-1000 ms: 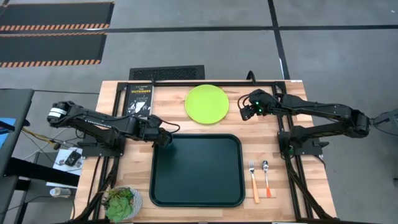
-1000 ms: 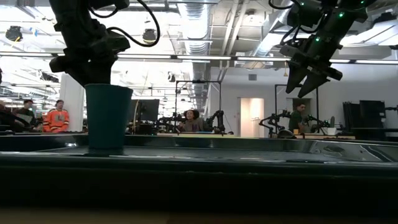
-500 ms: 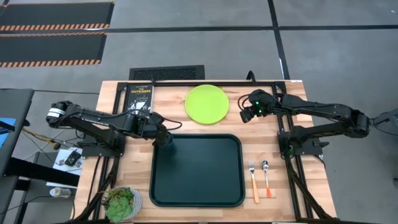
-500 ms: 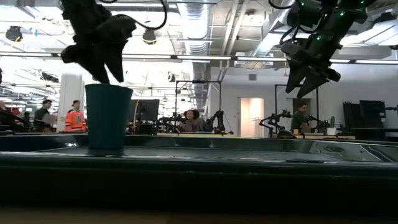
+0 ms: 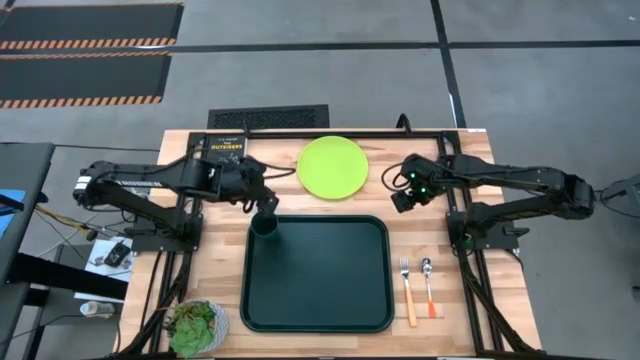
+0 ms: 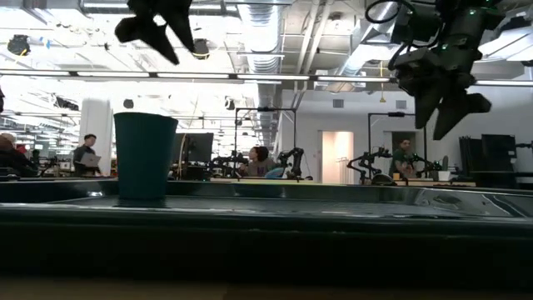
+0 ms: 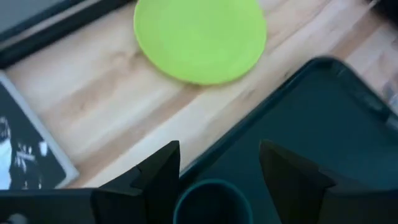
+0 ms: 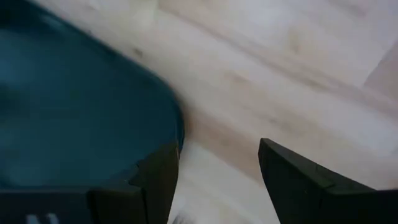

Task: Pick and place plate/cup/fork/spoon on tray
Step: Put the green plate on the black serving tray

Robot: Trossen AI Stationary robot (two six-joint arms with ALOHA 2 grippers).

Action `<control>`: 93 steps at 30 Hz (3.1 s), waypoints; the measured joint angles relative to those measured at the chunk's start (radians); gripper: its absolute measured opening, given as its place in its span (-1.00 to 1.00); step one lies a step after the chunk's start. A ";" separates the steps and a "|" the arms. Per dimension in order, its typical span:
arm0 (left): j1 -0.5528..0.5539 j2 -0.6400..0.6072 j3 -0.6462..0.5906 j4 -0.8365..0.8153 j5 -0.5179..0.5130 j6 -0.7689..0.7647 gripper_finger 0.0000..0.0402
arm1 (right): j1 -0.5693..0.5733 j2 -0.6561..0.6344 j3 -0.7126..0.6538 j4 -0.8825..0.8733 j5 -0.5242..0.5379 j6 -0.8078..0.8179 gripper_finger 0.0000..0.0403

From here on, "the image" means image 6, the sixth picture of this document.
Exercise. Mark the dark green plastic tray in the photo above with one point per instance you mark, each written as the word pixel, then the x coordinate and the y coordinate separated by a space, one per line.
pixel 266 250

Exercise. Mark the dark green plastic cup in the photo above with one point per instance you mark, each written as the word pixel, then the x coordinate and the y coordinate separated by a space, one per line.
pixel 145 158

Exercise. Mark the silver ceiling air duct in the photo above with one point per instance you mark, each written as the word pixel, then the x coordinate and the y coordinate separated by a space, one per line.
pixel 262 41

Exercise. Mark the black ceiling fixture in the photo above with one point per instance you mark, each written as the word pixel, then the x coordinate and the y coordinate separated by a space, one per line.
pixel 18 45
pixel 201 48

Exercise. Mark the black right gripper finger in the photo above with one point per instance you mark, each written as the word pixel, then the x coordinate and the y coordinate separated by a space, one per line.
pixel 425 106
pixel 456 114

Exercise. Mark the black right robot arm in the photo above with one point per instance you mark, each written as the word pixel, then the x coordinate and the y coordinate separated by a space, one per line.
pixel 466 25

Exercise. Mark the grey laptop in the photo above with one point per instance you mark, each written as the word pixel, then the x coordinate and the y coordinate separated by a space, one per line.
pixel 91 160

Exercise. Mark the person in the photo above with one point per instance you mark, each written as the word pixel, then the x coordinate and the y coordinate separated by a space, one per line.
pixel 401 160
pixel 12 160
pixel 83 152
pixel 258 164

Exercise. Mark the long ceiling light strip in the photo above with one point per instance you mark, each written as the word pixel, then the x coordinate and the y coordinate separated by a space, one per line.
pixel 191 75

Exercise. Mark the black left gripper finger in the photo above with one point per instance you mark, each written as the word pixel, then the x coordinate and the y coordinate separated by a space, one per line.
pixel 143 31
pixel 181 25

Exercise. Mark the black background robot arm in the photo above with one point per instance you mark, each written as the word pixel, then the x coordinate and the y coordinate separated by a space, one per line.
pixel 227 162
pixel 424 164
pixel 368 160
pixel 293 160

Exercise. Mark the black overhead camera frame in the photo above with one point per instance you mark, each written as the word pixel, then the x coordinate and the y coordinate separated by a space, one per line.
pixel 266 109
pixel 395 114

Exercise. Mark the white building column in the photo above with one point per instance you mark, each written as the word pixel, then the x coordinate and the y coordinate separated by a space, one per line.
pixel 96 133

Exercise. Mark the lit doorway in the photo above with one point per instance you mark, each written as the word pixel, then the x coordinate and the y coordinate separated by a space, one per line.
pixel 337 156

